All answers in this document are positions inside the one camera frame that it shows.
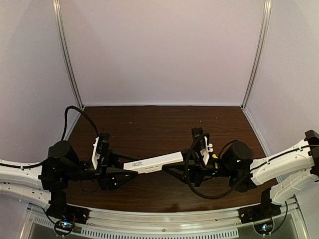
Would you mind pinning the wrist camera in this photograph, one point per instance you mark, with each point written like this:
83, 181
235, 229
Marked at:
203, 147
100, 142

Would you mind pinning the perforated cable tray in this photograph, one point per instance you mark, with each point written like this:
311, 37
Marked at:
42, 228

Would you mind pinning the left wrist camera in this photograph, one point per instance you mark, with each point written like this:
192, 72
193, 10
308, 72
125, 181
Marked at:
100, 142

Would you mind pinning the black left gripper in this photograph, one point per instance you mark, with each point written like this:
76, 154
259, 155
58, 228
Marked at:
105, 173

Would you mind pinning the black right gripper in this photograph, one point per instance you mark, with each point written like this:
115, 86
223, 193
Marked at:
195, 167

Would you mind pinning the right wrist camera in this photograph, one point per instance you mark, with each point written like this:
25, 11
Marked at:
203, 147

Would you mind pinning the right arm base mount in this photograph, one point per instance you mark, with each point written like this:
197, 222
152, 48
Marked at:
258, 212

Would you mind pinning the aluminium corner post left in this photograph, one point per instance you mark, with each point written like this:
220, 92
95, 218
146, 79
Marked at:
65, 52

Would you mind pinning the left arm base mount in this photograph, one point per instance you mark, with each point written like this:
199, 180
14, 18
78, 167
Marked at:
69, 213

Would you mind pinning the aluminium corner post right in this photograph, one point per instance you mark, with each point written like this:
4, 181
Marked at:
264, 28

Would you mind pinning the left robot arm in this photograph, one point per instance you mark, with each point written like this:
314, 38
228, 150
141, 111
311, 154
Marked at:
43, 183

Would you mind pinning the aluminium front rail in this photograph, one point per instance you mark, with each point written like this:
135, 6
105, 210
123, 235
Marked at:
197, 222

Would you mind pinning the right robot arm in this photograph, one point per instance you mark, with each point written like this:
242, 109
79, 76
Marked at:
235, 162

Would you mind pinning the aluminium corner post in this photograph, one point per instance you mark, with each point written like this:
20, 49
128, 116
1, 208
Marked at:
264, 28
65, 52

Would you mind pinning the white remote control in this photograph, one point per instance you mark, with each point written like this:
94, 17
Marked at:
153, 164

